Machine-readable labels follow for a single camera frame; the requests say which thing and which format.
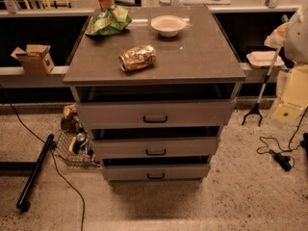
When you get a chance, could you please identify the crumpled brown paper bag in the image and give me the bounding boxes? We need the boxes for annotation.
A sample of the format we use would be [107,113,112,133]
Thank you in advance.
[61,104,77,132]

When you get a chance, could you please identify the black floor cable left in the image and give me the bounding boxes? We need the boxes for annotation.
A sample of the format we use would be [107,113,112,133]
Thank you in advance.
[0,84,87,231]

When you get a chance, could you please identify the grey drawer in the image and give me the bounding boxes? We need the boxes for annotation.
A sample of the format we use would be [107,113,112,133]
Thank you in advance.
[76,100,235,130]
[91,137,219,159]
[102,164,210,182]

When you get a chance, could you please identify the crushed golden soda can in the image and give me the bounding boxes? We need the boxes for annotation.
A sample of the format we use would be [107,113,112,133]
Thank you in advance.
[118,44,156,72]

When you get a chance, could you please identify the grey top drawer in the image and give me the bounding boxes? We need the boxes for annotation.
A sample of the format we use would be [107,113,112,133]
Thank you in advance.
[76,100,235,130]

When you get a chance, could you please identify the white foam takeout tray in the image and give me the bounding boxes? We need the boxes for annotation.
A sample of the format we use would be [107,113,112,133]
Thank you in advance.
[246,51,275,68]

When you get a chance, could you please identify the wire mesh basket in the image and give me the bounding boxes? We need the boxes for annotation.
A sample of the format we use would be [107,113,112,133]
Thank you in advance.
[56,128,100,167]

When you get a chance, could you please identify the black metal tube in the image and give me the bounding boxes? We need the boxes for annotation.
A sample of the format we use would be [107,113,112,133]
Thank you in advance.
[16,134,54,212]

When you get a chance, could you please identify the black power adapter cable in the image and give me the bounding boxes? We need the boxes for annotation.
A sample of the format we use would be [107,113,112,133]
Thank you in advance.
[256,106,308,172]

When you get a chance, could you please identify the green chip bag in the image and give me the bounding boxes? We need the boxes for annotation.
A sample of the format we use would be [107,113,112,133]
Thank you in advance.
[86,5,132,36]

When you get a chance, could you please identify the grabber reaching tool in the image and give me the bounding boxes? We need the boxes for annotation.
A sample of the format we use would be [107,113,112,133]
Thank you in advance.
[242,15,289,125]

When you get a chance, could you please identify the white paper bowl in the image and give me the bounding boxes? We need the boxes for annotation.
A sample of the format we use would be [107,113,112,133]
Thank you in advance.
[151,15,186,38]

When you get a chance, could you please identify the grey middle drawer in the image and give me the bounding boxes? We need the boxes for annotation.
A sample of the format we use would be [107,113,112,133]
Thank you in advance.
[91,137,219,159]

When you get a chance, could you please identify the small cardboard box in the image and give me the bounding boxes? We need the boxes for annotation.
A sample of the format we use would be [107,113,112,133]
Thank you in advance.
[11,44,55,76]

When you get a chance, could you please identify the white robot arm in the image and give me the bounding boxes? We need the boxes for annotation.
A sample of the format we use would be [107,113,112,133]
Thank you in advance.
[264,8,308,123]

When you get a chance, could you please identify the grey drawer cabinet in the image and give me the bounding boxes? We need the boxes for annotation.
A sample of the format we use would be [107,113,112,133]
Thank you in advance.
[63,5,247,187]

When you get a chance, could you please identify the grey bottom drawer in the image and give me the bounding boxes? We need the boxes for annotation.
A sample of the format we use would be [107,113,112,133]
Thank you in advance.
[102,164,210,182]

